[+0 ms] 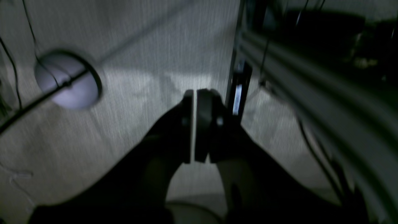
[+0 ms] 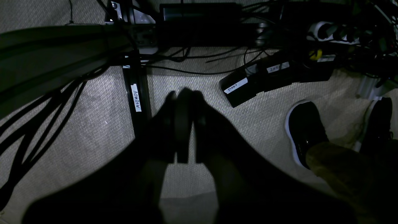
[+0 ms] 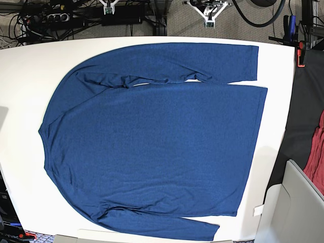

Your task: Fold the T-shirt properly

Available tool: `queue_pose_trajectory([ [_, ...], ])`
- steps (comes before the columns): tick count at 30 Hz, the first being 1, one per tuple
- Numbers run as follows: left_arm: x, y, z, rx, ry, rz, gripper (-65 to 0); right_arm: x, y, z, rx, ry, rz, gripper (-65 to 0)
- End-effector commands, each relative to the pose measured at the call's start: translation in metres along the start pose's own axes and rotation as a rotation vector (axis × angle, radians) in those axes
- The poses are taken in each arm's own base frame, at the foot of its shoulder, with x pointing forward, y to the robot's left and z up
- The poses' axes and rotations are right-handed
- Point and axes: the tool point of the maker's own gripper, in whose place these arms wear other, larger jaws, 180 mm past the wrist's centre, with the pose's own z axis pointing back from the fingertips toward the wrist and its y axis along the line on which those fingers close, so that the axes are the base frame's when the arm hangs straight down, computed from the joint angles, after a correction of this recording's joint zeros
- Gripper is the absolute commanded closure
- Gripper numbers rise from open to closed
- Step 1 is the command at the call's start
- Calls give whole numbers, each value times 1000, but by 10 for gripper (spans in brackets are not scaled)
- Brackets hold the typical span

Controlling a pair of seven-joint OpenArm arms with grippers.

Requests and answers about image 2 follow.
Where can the olive trouser leg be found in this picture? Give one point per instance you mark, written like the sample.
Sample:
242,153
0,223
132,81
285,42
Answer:
367,183

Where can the black right shoe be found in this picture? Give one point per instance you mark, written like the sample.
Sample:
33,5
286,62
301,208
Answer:
377,126

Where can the black foot pedal labelled START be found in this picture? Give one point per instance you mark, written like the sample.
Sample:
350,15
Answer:
239,87

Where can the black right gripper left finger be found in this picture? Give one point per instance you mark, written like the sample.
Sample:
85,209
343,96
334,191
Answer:
125,190

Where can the black power supply box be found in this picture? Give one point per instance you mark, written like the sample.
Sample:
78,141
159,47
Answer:
204,25

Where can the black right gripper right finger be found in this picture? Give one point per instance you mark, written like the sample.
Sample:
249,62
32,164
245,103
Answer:
251,190

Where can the black aluminium frame leg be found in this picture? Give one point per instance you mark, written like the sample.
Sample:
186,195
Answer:
136,83

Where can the black and white left shoe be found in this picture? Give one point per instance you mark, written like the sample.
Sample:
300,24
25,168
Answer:
304,129

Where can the black foot pedal behind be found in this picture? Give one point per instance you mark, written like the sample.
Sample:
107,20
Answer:
280,70

